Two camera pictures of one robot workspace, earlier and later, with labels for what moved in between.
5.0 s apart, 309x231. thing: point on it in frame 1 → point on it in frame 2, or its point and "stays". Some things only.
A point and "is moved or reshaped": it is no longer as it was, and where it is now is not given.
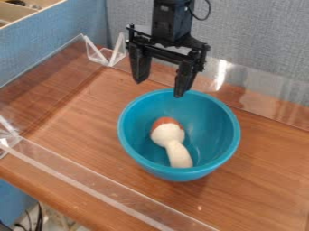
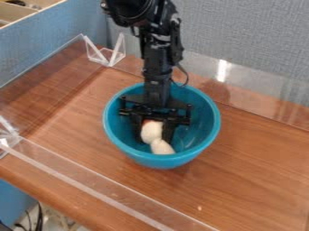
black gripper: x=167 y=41 → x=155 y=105
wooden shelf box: x=17 y=10 stays
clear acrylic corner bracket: x=104 y=55 stays
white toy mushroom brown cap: x=165 y=133 → x=151 y=133
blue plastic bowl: x=177 y=139 is moved or reshaped
